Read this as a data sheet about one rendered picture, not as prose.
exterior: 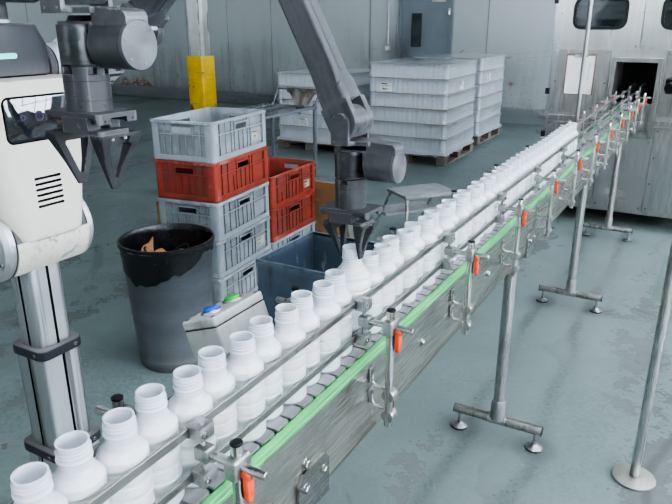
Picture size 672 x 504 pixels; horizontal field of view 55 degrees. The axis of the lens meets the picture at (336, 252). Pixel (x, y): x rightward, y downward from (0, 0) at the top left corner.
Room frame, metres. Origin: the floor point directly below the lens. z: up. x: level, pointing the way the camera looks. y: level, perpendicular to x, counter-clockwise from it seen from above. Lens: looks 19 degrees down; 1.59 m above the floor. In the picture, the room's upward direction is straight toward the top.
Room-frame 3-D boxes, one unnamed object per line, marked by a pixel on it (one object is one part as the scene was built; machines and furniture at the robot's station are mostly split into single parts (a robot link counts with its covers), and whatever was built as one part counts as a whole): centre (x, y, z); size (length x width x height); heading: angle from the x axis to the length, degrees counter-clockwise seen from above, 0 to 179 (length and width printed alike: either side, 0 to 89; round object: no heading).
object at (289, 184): (4.43, 0.46, 0.55); 0.61 x 0.41 x 0.22; 153
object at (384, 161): (1.14, -0.06, 1.39); 0.12 x 0.09 x 0.12; 60
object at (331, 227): (1.16, -0.02, 1.22); 0.07 x 0.07 x 0.09; 60
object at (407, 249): (1.35, -0.15, 1.08); 0.06 x 0.06 x 0.17
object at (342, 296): (1.10, 0.00, 1.08); 0.06 x 0.06 x 0.17
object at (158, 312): (2.92, 0.81, 0.32); 0.45 x 0.45 x 0.64
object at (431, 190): (4.87, -0.61, 0.21); 0.61 x 0.47 x 0.41; 24
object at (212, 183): (3.78, 0.72, 0.78); 0.61 x 0.41 x 0.22; 157
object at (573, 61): (5.38, -1.96, 1.22); 0.23 x 0.03 x 0.32; 60
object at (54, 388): (1.28, 0.64, 0.74); 0.11 x 0.11 x 0.40; 60
